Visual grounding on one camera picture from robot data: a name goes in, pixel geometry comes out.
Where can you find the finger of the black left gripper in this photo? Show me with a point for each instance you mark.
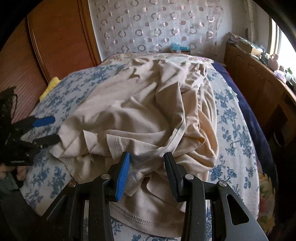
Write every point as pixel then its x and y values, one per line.
pixel 46 141

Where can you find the yellow plush toy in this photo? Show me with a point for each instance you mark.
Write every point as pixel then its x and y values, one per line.
pixel 54 81

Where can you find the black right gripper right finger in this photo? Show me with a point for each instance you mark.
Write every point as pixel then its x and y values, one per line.
pixel 175 174

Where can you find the long wooden sideboard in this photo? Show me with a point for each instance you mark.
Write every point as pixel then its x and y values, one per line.
pixel 272 101

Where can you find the person's left hand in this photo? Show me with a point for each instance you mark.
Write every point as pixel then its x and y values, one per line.
pixel 20 172

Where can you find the sheer circle-patterned curtain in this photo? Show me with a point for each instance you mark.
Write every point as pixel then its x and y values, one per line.
pixel 152 26

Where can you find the beige printed t-shirt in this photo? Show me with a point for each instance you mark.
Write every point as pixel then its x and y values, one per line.
pixel 152 106

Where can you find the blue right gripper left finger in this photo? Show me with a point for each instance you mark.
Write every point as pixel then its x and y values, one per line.
pixel 122 172

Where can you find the dark blue blanket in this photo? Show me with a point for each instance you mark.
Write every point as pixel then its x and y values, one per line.
pixel 260 142

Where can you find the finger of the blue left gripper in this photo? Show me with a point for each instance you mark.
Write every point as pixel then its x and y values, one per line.
pixel 38 122

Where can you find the window with wooden frame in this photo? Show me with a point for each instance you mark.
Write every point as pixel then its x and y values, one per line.
pixel 282 47

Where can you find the teal item in box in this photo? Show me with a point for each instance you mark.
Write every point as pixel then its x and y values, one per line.
pixel 177 48

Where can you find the cardboard box on sideboard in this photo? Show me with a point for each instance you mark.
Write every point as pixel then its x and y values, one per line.
pixel 247 47

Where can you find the wooden sliding wardrobe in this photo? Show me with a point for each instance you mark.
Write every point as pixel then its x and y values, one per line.
pixel 54 39

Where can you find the pink ceramic figurine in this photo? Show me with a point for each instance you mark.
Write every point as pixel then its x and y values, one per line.
pixel 273 62

